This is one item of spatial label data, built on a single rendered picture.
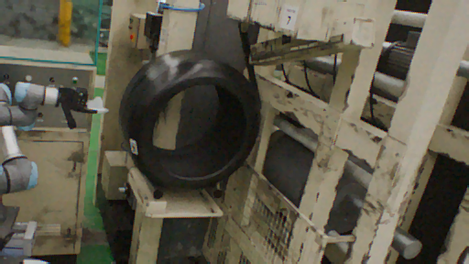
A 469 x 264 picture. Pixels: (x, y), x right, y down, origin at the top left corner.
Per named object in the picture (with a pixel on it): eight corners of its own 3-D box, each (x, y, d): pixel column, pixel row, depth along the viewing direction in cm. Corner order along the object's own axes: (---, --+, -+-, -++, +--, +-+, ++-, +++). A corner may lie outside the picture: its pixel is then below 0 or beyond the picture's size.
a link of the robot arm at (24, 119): (3, 122, 170) (6, 99, 165) (29, 119, 178) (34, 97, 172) (10, 134, 166) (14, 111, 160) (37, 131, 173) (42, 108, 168)
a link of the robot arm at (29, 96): (14, 95, 168) (17, 77, 164) (42, 100, 172) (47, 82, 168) (13, 106, 162) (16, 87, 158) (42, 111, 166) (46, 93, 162)
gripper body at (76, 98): (90, 93, 168) (59, 88, 163) (85, 115, 170) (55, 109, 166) (88, 89, 174) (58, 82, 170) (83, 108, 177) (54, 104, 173)
